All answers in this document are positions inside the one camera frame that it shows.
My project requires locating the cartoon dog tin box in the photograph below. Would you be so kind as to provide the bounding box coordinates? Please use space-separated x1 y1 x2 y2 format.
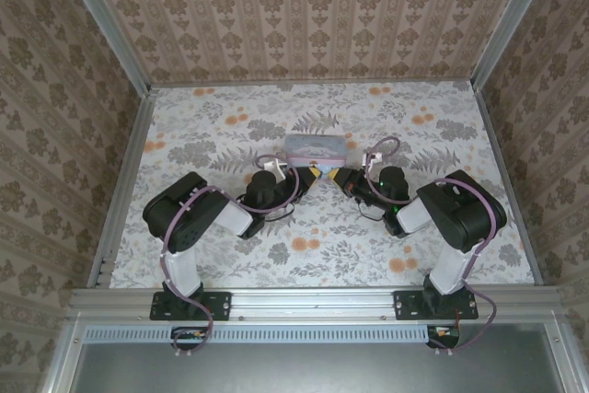
283 133 348 179

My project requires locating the floral table cover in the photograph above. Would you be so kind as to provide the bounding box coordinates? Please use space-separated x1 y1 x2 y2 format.
112 81 537 291

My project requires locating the grey metal sheet panel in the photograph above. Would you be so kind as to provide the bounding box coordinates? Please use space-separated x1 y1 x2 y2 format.
68 322 570 393

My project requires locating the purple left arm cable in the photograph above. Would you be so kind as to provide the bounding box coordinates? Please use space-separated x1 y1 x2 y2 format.
158 155 295 358

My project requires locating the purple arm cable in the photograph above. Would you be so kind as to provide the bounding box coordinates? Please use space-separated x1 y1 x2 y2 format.
363 135 499 358
158 155 295 358

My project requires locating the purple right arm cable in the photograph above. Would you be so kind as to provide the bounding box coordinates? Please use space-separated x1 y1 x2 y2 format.
363 135 499 358

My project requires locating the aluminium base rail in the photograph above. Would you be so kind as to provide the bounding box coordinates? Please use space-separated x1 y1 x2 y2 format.
68 285 560 324

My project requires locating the aluminium side frame rail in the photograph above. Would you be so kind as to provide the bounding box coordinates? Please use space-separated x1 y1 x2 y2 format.
87 88 158 289
473 82 551 286

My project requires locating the grey slotted cable duct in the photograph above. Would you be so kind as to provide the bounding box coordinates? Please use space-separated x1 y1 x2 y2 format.
84 324 433 344

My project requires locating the small electronics board with wires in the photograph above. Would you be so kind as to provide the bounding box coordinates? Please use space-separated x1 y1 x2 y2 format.
426 324 462 349
170 326 209 351

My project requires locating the aluminium frame post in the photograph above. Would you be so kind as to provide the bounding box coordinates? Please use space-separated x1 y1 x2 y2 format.
469 0 561 89
58 0 153 94

